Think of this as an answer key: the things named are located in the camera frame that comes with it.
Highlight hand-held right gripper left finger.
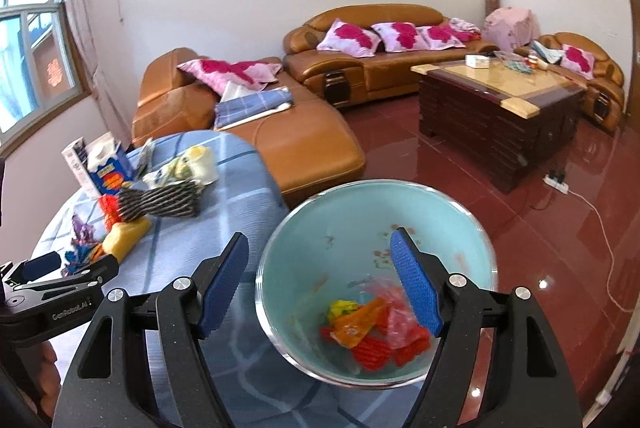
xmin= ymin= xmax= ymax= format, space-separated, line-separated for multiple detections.
xmin=60 ymin=232 xmax=250 ymax=428

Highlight red orange plastic wrappers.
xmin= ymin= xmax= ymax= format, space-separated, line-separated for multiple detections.
xmin=320 ymin=308 xmax=433 ymax=366

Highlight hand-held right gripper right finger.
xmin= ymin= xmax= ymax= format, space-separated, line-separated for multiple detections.
xmin=389 ymin=228 xmax=583 ymax=428

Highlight light blue cartoon bin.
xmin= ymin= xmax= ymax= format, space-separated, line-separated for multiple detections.
xmin=255 ymin=180 xmax=499 ymax=390

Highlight white power cable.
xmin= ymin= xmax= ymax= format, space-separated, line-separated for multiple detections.
xmin=567 ymin=188 xmax=636 ymax=314

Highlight brown leather chaise sofa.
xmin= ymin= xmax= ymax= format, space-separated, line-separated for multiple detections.
xmin=131 ymin=47 xmax=367 ymax=209

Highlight translucent red plastic bag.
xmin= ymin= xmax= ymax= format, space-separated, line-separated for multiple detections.
xmin=360 ymin=278 xmax=426 ymax=349

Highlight black white striped packet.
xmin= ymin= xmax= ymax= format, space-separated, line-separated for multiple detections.
xmin=117 ymin=180 xmax=203 ymax=223

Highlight light blue cloth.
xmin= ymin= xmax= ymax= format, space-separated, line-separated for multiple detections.
xmin=532 ymin=40 xmax=566 ymax=64

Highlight mustard yellow packet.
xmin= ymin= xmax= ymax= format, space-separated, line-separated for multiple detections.
xmin=102 ymin=217 xmax=152 ymax=259

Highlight brown leather armchair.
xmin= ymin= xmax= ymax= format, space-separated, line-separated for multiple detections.
xmin=515 ymin=32 xmax=626 ymax=136

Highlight brown leather three-seat sofa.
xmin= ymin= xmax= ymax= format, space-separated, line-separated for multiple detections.
xmin=282 ymin=4 xmax=488 ymax=109

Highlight purple blue wrapper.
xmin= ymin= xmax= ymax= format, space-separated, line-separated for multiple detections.
xmin=62 ymin=213 xmax=106 ymax=279

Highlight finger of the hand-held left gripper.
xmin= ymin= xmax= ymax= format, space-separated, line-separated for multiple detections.
xmin=0 ymin=255 xmax=121 ymax=310
xmin=0 ymin=252 xmax=63 ymax=292

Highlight orange snack packet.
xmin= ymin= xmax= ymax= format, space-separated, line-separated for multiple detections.
xmin=332 ymin=298 xmax=388 ymax=349

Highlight pink curtain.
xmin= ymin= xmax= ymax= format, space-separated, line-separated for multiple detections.
xmin=30 ymin=0 xmax=126 ymax=141

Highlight pink floral blanket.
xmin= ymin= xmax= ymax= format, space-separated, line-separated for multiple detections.
xmin=447 ymin=17 xmax=483 ymax=43

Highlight yellow green plastic bag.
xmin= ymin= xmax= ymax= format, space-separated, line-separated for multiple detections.
xmin=142 ymin=144 xmax=220 ymax=189

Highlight white milk carton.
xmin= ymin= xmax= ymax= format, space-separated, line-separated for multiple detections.
xmin=61 ymin=137 xmax=101 ymax=199

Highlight red mesh bag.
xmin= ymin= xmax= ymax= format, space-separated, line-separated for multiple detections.
xmin=97 ymin=194 xmax=123 ymax=231

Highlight pink floral pillow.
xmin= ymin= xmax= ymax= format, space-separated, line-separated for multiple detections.
xmin=416 ymin=25 xmax=466 ymax=49
xmin=317 ymin=19 xmax=382 ymax=58
xmin=559 ymin=44 xmax=598 ymax=80
xmin=371 ymin=22 xmax=426 ymax=53
xmin=177 ymin=58 xmax=283 ymax=91

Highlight folded blue checked cloth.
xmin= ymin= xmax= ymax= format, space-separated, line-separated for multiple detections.
xmin=214 ymin=88 xmax=293 ymax=131

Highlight window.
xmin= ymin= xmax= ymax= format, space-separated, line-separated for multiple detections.
xmin=0 ymin=0 xmax=83 ymax=146

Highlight white power strip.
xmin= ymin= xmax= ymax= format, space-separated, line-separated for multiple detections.
xmin=544 ymin=170 xmax=571 ymax=195

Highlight dark foil snack packet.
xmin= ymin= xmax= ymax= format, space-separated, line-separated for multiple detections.
xmin=134 ymin=138 xmax=156 ymax=174

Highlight blue juice carton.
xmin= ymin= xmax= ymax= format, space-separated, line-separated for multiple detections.
xmin=86 ymin=131 xmax=136 ymax=196

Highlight blue checked tablecloth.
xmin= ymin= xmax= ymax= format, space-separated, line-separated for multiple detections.
xmin=30 ymin=130 xmax=431 ymax=428

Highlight pink cloth cover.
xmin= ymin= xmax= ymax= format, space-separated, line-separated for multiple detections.
xmin=482 ymin=6 xmax=541 ymax=51

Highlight dark wooden coffee table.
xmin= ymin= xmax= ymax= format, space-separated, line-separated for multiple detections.
xmin=410 ymin=58 xmax=587 ymax=195

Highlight white folded cloth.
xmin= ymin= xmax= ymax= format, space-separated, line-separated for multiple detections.
xmin=220 ymin=80 xmax=251 ymax=101

